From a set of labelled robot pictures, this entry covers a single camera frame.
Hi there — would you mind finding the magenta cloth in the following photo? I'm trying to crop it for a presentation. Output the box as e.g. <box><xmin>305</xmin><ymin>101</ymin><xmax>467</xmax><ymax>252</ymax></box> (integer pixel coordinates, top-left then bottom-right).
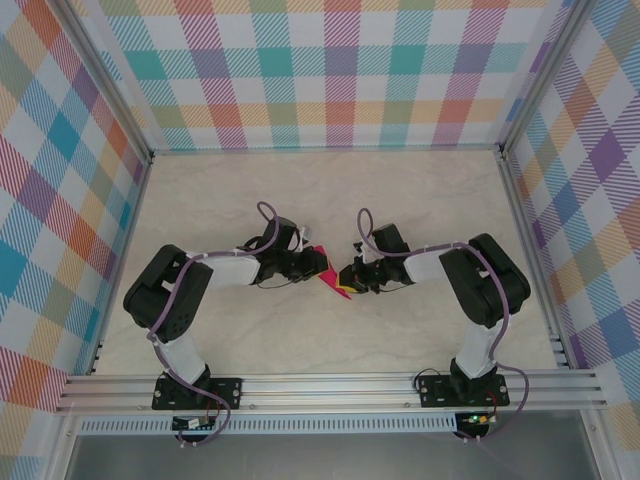
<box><xmin>310</xmin><ymin>243</ymin><xmax>357</xmax><ymax>302</ymax></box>

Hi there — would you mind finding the grey metal panel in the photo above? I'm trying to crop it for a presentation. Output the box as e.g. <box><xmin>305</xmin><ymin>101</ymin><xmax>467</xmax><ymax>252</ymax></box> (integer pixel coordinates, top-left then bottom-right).
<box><xmin>62</xmin><ymin>432</ymin><xmax>604</xmax><ymax>480</ymax></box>

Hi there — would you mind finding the small black circuit board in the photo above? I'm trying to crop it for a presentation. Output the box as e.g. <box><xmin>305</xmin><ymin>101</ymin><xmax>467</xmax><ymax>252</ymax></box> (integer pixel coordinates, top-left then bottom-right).
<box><xmin>171</xmin><ymin>417</ymin><xmax>216</xmax><ymax>432</ymax></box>

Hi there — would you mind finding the aluminium mounting rail beam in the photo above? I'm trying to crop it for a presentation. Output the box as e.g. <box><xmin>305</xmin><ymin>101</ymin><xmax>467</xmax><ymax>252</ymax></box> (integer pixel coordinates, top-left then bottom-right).
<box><xmin>54</xmin><ymin>372</ymin><xmax>609</xmax><ymax>416</ymax></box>

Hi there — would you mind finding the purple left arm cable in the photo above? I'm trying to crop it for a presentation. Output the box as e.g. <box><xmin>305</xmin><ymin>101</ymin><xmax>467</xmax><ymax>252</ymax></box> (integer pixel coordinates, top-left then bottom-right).
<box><xmin>148</xmin><ymin>200</ymin><xmax>281</xmax><ymax>449</ymax></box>

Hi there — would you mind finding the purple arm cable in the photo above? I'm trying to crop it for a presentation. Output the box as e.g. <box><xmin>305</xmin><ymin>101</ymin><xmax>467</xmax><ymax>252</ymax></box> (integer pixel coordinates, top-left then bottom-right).
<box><xmin>148</xmin><ymin>200</ymin><xmax>281</xmax><ymax>449</ymax></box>
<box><xmin>356</xmin><ymin>207</ymin><xmax>532</xmax><ymax>446</ymax></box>

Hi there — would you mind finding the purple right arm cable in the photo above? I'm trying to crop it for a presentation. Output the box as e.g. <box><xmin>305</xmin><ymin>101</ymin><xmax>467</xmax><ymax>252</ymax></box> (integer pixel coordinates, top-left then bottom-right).
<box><xmin>356</xmin><ymin>207</ymin><xmax>532</xmax><ymax>446</ymax></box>

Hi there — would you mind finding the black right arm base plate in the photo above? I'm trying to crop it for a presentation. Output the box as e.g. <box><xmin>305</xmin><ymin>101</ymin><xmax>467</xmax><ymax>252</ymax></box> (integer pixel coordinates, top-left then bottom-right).
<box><xmin>418</xmin><ymin>374</ymin><xmax>509</xmax><ymax>409</ymax></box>

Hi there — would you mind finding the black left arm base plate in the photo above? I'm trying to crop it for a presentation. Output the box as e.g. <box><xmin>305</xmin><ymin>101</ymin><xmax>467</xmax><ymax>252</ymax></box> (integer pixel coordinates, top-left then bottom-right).
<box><xmin>152</xmin><ymin>375</ymin><xmax>244</xmax><ymax>412</ymax></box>

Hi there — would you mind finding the perforated metal cable duct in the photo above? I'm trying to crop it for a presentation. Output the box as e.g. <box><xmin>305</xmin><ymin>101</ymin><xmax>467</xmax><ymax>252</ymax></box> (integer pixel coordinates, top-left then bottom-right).
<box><xmin>77</xmin><ymin>417</ymin><xmax>459</xmax><ymax>435</ymax></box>

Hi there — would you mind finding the aluminium table edge rail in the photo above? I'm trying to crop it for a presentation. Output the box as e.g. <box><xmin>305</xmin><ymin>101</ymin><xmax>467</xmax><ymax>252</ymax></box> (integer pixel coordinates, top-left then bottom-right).
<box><xmin>497</xmin><ymin>152</ymin><xmax>576</xmax><ymax>371</ymax></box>
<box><xmin>87</xmin><ymin>154</ymin><xmax>154</xmax><ymax>376</ymax></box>

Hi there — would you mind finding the aluminium frame post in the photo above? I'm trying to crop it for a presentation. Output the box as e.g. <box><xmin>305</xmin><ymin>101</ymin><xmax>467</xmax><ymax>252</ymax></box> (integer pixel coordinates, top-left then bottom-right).
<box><xmin>49</xmin><ymin>0</ymin><xmax>156</xmax><ymax>166</ymax></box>
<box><xmin>497</xmin><ymin>0</ymin><xmax>599</xmax><ymax>161</ymax></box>

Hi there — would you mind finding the aluminium frame leg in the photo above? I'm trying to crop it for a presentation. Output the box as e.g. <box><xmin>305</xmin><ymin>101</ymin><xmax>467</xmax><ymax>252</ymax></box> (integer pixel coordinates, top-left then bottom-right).
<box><xmin>582</xmin><ymin>409</ymin><xmax>617</xmax><ymax>480</ymax></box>
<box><xmin>42</xmin><ymin>414</ymin><xmax>84</xmax><ymax>480</ymax></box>

